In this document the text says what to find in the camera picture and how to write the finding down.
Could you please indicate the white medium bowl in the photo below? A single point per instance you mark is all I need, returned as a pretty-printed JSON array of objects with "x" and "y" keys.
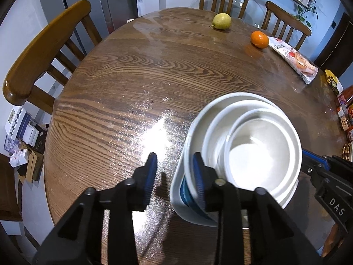
[{"x": 251, "y": 144}]

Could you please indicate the grey refrigerator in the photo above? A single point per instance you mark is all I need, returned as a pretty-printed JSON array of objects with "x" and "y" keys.
[{"x": 82, "y": 2}]

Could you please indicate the yellow snack packet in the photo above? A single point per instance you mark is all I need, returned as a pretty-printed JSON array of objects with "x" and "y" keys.
[{"x": 334, "y": 82}]

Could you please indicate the wooden chair back right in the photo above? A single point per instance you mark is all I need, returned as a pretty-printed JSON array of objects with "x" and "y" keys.
[{"x": 284, "y": 19}]

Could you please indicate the person right hand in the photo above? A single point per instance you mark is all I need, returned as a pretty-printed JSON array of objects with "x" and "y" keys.
[{"x": 334, "y": 238}]

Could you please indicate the large grey bowl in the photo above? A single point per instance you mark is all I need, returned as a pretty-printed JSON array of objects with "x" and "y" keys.
[{"x": 198, "y": 121}]

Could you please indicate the bread bag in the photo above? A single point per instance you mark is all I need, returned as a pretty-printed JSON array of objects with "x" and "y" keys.
[{"x": 301, "y": 65}]

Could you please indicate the small white red jar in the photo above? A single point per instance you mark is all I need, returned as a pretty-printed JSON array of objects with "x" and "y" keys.
[{"x": 342, "y": 111}]

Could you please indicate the orange mandarin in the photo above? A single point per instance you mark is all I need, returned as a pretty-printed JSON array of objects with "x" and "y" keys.
[{"x": 259, "y": 39}]

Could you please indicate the wooden bead trivet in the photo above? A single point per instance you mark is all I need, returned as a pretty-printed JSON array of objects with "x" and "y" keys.
[{"x": 347, "y": 152}]

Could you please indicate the brown sauce jar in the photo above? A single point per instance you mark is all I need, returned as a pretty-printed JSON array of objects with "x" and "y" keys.
[{"x": 346, "y": 123}]

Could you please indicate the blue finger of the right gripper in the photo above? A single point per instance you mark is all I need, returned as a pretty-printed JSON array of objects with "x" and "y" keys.
[{"x": 312, "y": 160}]

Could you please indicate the red sauce bottle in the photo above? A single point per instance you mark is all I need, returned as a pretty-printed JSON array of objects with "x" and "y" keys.
[{"x": 346, "y": 96}]

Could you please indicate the right green trailing plant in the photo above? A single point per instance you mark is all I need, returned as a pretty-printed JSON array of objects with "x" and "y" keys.
[{"x": 303, "y": 12}]

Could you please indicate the small white deep bowl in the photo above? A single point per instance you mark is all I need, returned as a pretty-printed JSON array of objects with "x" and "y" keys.
[{"x": 263, "y": 150}]

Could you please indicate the green pear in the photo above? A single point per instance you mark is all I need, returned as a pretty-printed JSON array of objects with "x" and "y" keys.
[{"x": 221, "y": 21}]

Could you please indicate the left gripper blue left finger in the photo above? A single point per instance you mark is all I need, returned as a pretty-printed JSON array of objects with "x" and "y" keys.
[{"x": 144, "y": 177}]

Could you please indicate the blue dish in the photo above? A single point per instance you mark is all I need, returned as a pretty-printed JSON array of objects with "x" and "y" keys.
[{"x": 190, "y": 202}]

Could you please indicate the wooden chair left side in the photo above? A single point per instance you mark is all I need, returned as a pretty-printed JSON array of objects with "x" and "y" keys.
[{"x": 19, "y": 84}]

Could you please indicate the dark door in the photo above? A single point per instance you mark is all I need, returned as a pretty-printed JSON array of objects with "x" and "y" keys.
[{"x": 337, "y": 54}]

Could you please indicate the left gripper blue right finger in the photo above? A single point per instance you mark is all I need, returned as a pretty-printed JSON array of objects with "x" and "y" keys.
[{"x": 207, "y": 191}]

